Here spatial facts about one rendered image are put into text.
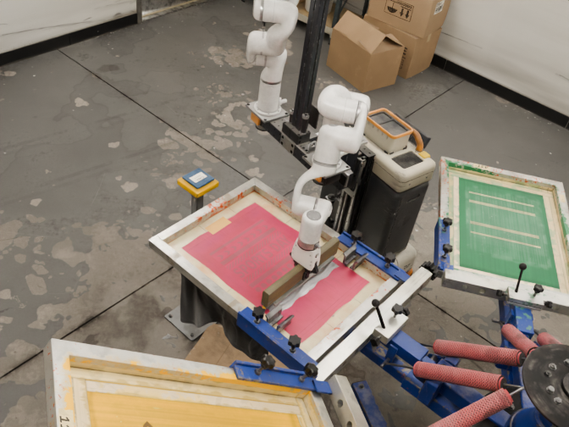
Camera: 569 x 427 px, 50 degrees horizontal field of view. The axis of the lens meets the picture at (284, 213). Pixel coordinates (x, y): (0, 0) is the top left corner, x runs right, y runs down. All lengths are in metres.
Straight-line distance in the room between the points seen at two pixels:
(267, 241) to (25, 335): 1.49
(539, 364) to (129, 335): 2.11
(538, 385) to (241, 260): 1.13
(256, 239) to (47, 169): 2.21
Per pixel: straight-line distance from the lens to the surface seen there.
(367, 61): 5.31
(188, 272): 2.26
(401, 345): 2.11
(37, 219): 3.99
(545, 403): 1.82
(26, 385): 3.24
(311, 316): 2.22
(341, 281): 2.35
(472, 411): 1.85
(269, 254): 2.39
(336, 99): 2.12
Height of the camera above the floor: 2.66
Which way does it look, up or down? 42 degrees down
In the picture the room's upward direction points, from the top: 9 degrees clockwise
